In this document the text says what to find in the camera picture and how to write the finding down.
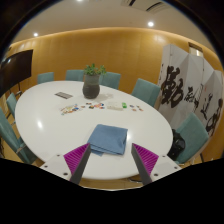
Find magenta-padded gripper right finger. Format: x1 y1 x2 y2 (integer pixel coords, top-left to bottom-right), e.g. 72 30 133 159
130 143 183 186

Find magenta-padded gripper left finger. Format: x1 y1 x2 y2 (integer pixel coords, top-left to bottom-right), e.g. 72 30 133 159
39 143 92 185

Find blue towel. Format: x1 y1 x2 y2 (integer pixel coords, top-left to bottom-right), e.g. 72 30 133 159
86 123 129 157

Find black bag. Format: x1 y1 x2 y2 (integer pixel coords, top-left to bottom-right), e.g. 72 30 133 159
167 128 186 162

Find row of colourful cards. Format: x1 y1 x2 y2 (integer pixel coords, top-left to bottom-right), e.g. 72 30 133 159
59 103 84 116

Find small scattered stickers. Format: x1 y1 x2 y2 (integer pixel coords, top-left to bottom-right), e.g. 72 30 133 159
129 104 144 113

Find colourful round stickers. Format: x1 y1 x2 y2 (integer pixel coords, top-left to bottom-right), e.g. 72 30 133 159
84 101 106 110

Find flat white box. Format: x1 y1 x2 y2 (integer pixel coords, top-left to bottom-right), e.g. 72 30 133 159
105 101 124 111

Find grey booklet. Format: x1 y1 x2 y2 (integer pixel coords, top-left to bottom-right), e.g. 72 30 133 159
54 91 74 100

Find teal chairs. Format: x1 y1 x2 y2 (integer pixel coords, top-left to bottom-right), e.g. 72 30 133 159
0 69 210 165

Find potted plant in grey pot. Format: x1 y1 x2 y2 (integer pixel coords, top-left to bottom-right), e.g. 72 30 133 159
82 63 108 100

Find white calligraphy folding screen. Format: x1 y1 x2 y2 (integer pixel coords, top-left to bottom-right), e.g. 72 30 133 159
157 43 224 141

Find recessed ceiling lights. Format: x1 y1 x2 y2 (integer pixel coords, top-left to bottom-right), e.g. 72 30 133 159
31 0 156 38

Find black wall screen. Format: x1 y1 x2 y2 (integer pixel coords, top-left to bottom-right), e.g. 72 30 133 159
0 49 34 98

